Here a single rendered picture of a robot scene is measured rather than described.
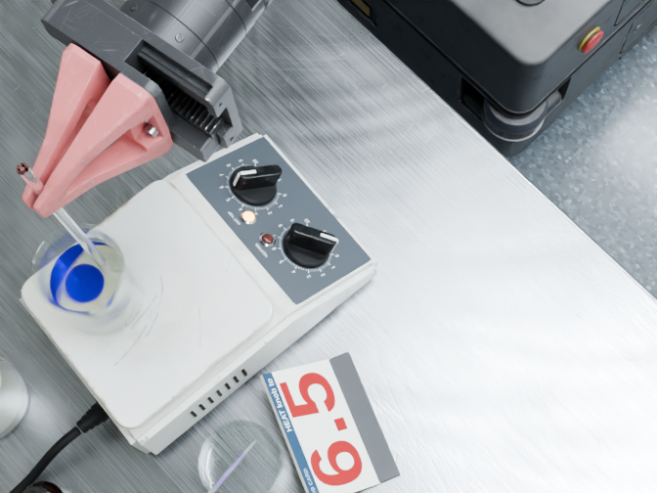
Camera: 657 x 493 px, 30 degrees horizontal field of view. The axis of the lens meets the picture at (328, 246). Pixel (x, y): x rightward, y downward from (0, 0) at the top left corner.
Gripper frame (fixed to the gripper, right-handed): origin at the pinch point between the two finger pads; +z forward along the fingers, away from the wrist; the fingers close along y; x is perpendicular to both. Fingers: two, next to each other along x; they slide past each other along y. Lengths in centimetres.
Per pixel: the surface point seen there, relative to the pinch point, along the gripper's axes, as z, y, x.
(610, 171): -57, 18, 101
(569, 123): -60, 9, 101
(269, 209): -10.1, 4.0, 21.0
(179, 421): 4.6, 7.7, 20.9
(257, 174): -11.2, 2.4, 19.5
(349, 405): -3.0, 15.4, 25.5
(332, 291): -8.0, 10.7, 21.4
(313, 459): 1.5, 15.9, 22.6
